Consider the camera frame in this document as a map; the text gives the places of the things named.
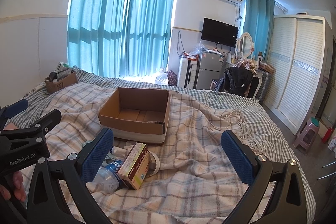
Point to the blue curtain by wardrobe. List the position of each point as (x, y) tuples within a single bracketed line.
[(259, 18)]

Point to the black wall television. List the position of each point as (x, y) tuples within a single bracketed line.
[(219, 32)]

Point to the pink plastic stool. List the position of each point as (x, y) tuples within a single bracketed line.
[(306, 137)]

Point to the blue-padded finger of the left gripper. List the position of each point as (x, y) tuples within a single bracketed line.
[(43, 125), (9, 112)]

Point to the oval vanity mirror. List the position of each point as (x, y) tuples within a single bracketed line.
[(244, 46)]

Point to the plaid blanket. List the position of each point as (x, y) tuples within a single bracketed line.
[(178, 150)]

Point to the white plastic bag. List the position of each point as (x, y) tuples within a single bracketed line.
[(161, 77)]

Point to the red fire extinguisher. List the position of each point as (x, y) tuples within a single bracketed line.
[(328, 134)]

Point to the large open cardboard box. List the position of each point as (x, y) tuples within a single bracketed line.
[(137, 114)]

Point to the small cardboard box of items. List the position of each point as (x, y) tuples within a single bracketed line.
[(62, 77)]

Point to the blue window curtain middle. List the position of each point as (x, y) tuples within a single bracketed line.
[(146, 35)]

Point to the grey checked bed sheet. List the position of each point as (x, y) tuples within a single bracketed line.
[(275, 129)]

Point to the person's left hand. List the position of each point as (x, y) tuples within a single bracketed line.
[(17, 188)]

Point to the white louvered wardrobe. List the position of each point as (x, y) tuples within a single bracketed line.
[(300, 51)]

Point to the silver mini fridge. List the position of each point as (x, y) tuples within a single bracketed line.
[(210, 65)]

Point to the blue window curtain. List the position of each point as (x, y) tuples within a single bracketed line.
[(146, 35), (95, 35)]

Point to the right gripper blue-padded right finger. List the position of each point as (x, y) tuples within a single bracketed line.
[(287, 202)]

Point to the white suitcase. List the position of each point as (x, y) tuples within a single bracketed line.
[(187, 72)]

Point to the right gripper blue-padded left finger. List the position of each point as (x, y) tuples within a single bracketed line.
[(47, 201)]

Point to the clear cotton swab jar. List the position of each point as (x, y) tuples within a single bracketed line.
[(107, 178)]

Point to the white tape roll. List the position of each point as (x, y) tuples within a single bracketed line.
[(154, 164)]

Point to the blue window curtain left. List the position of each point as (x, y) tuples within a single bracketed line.
[(95, 35)]

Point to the black jacket on chair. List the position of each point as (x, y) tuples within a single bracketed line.
[(237, 80)]

